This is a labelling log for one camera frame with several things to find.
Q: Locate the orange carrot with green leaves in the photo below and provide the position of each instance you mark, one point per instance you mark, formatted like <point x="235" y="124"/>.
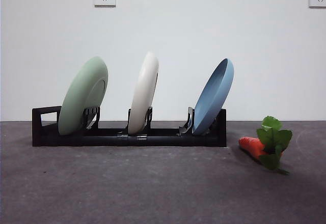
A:
<point x="252" y="145"/>

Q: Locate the white plate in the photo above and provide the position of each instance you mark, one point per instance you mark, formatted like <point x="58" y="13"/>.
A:
<point x="144" y="94"/>

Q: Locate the black plate rack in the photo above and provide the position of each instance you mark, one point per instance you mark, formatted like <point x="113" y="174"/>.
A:
<point x="66" y="140"/>

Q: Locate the blue plate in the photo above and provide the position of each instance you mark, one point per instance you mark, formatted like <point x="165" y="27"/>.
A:
<point x="212" y="99"/>

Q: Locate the green plate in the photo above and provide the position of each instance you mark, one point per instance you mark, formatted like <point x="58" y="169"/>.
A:
<point x="81" y="94"/>

